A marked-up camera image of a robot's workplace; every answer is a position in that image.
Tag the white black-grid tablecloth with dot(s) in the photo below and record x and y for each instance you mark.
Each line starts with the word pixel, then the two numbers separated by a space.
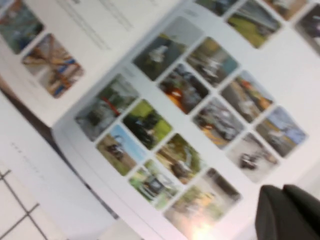
pixel 15 215

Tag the brochure book with photos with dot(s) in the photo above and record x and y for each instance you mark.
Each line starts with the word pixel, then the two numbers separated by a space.
pixel 190 105

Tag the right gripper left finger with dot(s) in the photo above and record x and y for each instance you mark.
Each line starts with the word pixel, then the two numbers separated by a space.
pixel 272 217

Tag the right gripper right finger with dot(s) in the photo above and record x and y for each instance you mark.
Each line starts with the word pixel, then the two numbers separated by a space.
pixel 306 210

